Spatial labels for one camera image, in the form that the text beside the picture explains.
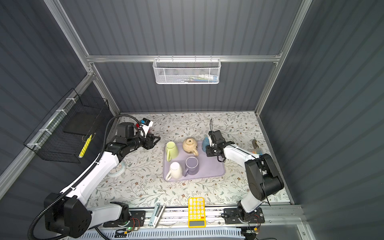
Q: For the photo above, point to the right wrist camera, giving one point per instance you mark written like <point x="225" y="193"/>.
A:
<point x="211" y="138"/>

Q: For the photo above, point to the white wire wall basket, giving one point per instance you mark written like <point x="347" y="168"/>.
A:
<point x="168" y="72"/>

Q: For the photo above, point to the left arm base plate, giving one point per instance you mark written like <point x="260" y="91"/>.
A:
<point x="135" y="219"/>

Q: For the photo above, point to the light green mug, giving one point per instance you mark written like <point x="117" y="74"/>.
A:
<point x="171" y="150"/>

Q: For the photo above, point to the white cream mug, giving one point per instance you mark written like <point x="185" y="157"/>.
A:
<point x="175" y="172"/>

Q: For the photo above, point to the pens in white basket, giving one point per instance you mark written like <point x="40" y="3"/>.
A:
<point x="200" y="79"/>

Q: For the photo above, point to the yellow marker pen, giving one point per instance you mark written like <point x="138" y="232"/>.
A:
<point x="85" y="146"/>

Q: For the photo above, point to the lilac plastic tray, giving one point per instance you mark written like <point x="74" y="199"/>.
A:
<point x="209" y="167"/>

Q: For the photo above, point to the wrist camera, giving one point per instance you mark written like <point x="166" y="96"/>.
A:
<point x="211" y="138"/>
<point x="146" y="124"/>

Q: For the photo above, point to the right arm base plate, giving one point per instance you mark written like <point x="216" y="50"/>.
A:
<point x="234" y="216"/>

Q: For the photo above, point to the floral table mat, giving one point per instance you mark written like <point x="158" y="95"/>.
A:
<point x="143" y="185"/>

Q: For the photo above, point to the purple mug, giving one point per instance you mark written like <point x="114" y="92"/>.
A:
<point x="191" y="166"/>

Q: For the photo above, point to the blue floral mug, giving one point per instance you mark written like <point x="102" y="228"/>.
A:
<point x="205" y="144"/>

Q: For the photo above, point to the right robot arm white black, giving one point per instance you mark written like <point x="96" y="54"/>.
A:
<point x="262" y="173"/>

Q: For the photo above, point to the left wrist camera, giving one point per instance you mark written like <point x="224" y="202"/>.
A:
<point x="146" y="124"/>

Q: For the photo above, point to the black wire side basket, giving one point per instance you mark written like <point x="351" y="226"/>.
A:
<point x="62" y="136"/>

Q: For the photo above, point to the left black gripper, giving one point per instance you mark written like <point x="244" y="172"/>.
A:
<point x="149" y="142"/>

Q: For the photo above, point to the yellow calculator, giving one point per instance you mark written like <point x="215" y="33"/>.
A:
<point x="196" y="213"/>

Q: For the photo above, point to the light green stapler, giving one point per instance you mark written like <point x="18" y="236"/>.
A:
<point x="157" y="213"/>

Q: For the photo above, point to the beige ceramic teapot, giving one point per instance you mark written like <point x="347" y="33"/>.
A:
<point x="190" y="146"/>

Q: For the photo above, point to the box of coloured markers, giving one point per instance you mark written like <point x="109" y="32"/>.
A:
<point x="258" y="151"/>

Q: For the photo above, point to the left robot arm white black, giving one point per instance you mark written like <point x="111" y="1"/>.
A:
<point x="66" y="213"/>

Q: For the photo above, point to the clear tape roll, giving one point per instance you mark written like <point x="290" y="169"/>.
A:
<point x="118" y="171"/>

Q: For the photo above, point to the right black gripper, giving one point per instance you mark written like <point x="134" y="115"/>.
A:
<point x="209" y="153"/>

